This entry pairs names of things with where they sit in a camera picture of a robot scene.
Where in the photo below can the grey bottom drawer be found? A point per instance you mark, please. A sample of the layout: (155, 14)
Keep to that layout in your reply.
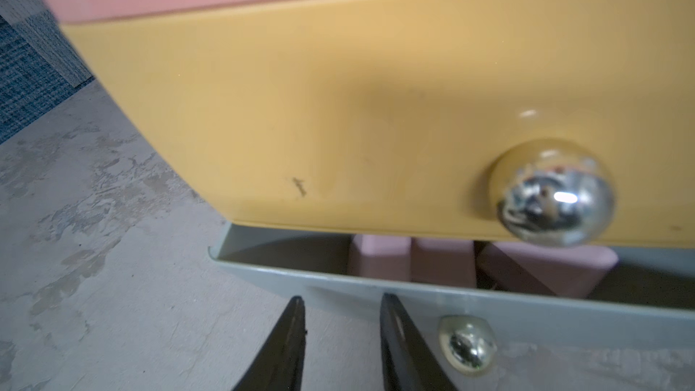
(636, 325)

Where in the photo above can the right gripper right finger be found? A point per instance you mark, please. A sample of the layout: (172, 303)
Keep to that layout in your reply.
(407, 361)

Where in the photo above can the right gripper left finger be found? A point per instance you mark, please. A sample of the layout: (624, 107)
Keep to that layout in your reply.
(279, 363)

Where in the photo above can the pink plug cube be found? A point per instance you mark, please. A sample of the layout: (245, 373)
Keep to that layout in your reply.
(380, 257)
(447, 262)
(562, 272)

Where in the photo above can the yellow drawer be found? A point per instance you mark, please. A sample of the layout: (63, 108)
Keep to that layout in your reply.
(385, 116)

